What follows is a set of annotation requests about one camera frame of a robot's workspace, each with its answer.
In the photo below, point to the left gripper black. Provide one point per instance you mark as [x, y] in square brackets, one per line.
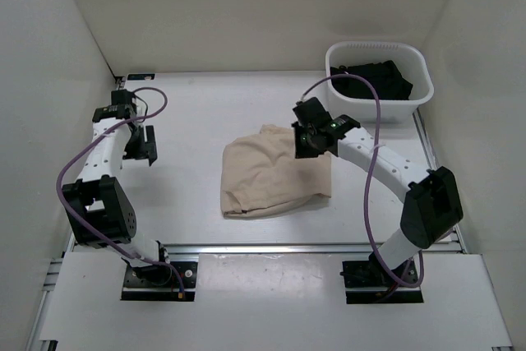
[146, 150]

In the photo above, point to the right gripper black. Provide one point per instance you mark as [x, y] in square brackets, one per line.
[300, 151]

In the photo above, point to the beige trousers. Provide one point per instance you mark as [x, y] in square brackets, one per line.
[261, 177]

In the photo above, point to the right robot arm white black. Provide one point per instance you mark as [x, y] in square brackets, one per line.
[430, 198]

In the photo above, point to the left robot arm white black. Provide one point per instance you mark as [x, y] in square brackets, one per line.
[99, 211]

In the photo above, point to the black trousers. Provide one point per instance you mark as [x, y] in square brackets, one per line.
[385, 77]

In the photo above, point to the black corner bracket label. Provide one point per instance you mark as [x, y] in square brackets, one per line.
[141, 77]

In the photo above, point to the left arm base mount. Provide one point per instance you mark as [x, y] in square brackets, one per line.
[172, 281]

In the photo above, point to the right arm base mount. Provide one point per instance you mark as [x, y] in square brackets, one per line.
[365, 284]

